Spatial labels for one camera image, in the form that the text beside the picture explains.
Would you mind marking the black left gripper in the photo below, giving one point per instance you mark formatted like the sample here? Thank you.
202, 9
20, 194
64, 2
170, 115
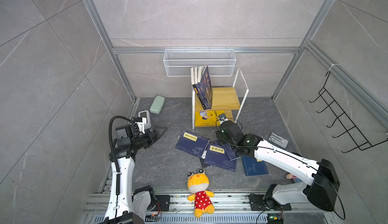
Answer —
155, 136

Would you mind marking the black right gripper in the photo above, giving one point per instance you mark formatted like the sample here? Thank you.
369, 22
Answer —
220, 136

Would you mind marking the yellow cartoon book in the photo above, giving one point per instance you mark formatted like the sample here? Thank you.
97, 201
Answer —
210, 118

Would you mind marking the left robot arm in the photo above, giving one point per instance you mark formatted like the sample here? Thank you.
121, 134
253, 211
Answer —
126, 137

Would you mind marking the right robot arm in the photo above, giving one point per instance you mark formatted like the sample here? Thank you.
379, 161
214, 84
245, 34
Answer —
319, 183

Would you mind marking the white digital clock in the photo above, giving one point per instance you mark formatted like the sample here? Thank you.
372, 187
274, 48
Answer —
145, 119

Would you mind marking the mint green case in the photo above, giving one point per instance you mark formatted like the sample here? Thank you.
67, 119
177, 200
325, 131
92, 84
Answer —
157, 104

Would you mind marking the white wooden two-tier shelf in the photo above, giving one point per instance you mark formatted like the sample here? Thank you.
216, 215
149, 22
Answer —
224, 98

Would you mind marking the navy book with yellow label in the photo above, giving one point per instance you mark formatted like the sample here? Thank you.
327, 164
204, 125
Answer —
192, 143

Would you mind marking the dark book at pile bottom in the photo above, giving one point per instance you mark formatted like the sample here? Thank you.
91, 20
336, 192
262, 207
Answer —
202, 160

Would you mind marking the blue book under portrait book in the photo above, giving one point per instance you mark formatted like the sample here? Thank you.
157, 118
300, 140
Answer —
254, 167

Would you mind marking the white metal phone stand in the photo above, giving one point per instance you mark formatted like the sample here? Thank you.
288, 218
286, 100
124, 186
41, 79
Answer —
278, 140

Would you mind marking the yellow frog plush toy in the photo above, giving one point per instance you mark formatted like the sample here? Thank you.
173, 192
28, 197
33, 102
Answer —
198, 183

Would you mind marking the black upright book on shelf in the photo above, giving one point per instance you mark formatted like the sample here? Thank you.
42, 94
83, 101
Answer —
194, 84

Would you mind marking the black-haired doll plush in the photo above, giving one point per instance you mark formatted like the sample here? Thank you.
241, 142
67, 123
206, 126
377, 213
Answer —
294, 178

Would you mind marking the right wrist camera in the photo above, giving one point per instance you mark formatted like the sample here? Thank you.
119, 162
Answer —
222, 118

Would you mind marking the white wire mesh basket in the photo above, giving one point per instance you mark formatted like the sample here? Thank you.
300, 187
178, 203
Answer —
178, 62

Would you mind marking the black wire hook rack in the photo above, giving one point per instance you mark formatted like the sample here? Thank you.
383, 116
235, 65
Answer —
343, 119

